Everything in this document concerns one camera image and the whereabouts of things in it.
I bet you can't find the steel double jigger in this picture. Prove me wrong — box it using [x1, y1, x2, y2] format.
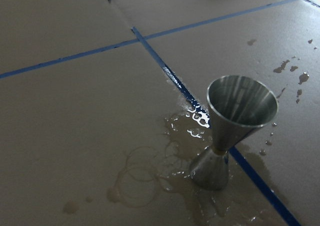
[189, 75, 278, 190]

